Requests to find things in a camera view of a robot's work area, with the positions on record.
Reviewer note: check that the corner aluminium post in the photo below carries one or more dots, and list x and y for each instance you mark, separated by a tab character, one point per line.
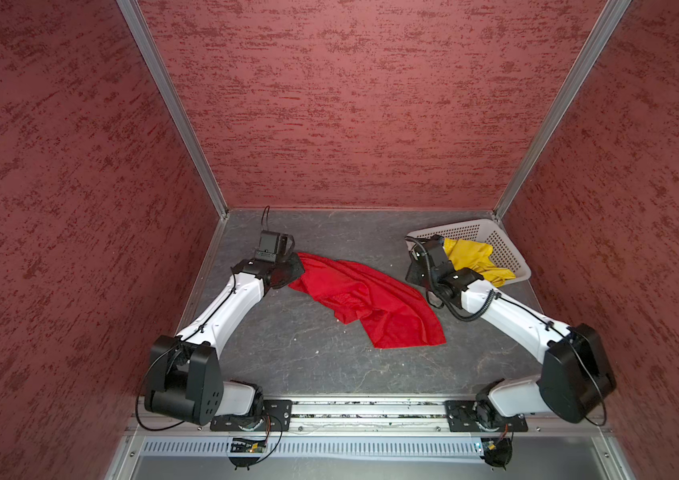
139	28
603	29

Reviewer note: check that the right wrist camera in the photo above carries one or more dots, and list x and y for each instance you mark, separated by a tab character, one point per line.
432	252

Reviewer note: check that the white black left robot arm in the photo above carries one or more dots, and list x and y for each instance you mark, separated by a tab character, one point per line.
184	380

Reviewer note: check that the left corner aluminium post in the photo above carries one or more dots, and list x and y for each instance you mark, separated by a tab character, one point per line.
139	28

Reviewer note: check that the red shorts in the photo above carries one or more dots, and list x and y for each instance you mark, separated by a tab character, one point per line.
393	314

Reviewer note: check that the right corner aluminium post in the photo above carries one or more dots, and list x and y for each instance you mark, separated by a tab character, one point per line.
603	29

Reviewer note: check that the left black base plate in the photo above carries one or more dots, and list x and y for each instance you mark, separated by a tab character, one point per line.
268	415

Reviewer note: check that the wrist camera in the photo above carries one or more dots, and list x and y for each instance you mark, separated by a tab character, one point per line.
432	252
274	247

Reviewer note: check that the small circuit board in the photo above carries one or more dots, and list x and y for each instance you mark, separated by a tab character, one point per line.
249	446
488	445

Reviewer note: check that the white plastic laundry basket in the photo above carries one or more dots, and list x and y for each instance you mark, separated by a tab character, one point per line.
486	231

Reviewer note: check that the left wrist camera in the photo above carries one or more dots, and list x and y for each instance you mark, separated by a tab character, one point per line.
274	247

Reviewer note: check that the right small circuit board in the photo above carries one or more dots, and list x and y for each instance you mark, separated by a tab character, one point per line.
488	445

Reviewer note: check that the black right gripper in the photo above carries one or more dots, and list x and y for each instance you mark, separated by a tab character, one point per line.
412	276

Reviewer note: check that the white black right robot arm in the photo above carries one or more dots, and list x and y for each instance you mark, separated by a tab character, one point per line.
576	376

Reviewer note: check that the white slotted cable duct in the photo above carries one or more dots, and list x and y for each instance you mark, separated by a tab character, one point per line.
434	448

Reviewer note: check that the yellow shorts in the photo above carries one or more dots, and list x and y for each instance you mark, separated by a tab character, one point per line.
477	257

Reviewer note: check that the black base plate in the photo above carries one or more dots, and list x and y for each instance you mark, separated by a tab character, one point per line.
268	415
470	416

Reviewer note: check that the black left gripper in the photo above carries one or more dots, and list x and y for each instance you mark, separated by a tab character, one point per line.
298	270

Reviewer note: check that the left small circuit board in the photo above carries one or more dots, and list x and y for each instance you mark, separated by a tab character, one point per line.
249	446

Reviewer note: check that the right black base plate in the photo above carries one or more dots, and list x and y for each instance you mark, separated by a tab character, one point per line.
470	416

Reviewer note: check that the aluminium front rail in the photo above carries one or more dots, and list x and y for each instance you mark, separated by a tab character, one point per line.
391	416

